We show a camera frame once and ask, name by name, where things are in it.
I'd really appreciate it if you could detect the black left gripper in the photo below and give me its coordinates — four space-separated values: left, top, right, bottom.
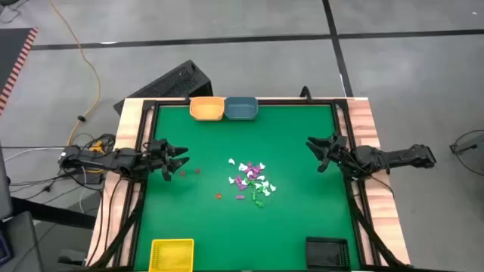
144 138 191 175

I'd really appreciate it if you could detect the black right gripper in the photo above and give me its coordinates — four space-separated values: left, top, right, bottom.
304 133 351 165

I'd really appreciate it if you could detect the wooden table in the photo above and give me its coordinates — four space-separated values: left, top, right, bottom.
85 97 411 272

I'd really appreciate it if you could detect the orange plastic bin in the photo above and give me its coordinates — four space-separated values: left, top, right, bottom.
189 96 227 122

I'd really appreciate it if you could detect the green table mat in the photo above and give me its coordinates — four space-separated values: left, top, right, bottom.
134 104 361 270

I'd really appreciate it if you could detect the black perforated case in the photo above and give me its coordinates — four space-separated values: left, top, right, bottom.
113 59 214 115

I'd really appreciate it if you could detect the blue plastic bin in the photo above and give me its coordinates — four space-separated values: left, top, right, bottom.
223 96 260 122

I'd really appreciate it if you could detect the yellow clamp device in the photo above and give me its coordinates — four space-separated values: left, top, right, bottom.
88 140 107 154

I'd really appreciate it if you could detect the yellow mesh basket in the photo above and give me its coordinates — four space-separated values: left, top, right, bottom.
148 238 195 272

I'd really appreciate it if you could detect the black mesh basket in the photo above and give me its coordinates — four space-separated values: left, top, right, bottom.
305 236 351 271

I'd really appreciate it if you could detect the black floor bar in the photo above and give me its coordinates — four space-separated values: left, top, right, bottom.
11 196 98 230

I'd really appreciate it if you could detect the black table foot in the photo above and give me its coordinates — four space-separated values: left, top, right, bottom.
56 248 90 267

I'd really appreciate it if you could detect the black mat orange striped edge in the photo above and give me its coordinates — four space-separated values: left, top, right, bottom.
0 26 40 114

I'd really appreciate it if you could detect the yellow extension cable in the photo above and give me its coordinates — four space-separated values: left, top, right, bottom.
48 0 102 147

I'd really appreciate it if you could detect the black floor cable bundle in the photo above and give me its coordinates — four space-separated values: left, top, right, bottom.
9 165 107 201

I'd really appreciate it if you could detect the white floor cable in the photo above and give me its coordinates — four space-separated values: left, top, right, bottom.
2 147 65 163

